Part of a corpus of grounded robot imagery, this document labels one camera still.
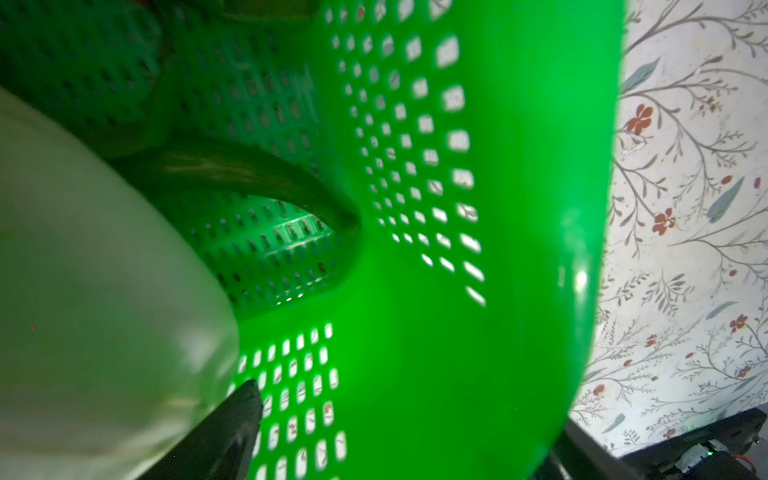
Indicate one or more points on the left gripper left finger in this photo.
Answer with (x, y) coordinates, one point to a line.
(221, 446)

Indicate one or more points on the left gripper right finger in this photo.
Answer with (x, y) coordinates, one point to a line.
(577, 456)

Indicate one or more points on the napa cabbage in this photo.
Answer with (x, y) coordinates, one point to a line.
(116, 340)

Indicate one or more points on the green plastic basket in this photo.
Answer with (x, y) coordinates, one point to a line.
(447, 336)

